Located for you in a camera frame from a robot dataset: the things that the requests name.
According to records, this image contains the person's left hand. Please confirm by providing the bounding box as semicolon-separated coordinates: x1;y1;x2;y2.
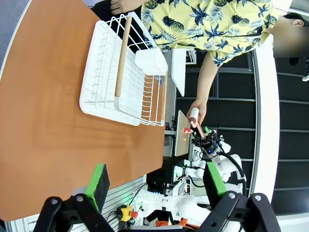
187;99;208;128

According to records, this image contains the white plastic utensil holder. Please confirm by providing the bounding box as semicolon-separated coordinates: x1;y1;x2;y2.
134;47;169;77

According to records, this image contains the white side table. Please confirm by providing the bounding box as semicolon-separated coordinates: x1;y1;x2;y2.
170;48;187;97

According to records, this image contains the white control box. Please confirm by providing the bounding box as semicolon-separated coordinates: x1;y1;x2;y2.
172;179;194;197

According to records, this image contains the yellow emergency stop button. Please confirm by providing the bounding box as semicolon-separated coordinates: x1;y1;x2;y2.
116;204;139;222

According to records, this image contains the person's right hand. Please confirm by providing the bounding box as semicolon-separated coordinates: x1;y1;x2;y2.
110;0;145;15

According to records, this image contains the tan wooden table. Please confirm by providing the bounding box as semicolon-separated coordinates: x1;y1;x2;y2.
174;110;192;157

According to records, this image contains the white plastic drain tray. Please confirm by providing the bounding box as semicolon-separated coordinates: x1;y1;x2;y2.
79;20;145;127

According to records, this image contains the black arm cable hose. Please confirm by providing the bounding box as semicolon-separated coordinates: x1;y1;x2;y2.
221;151;247;197

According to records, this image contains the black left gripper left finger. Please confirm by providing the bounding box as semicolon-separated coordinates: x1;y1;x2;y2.
33;163;114;232

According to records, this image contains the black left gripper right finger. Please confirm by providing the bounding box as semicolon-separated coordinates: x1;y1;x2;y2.
200;161;282;232

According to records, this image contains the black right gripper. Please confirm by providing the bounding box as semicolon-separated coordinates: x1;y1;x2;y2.
190;126;222;157

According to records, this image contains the person in yellow pineapple shirt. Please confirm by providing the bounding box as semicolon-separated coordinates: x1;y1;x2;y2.
90;0;309;68

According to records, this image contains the person's left forearm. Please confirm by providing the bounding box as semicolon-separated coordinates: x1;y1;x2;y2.
195;51;219;104

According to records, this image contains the grey slotted mounting frame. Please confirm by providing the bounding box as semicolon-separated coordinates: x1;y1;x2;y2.
4;175;148;232

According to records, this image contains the white wire dish rack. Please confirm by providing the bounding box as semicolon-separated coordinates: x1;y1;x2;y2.
95;11;169;128

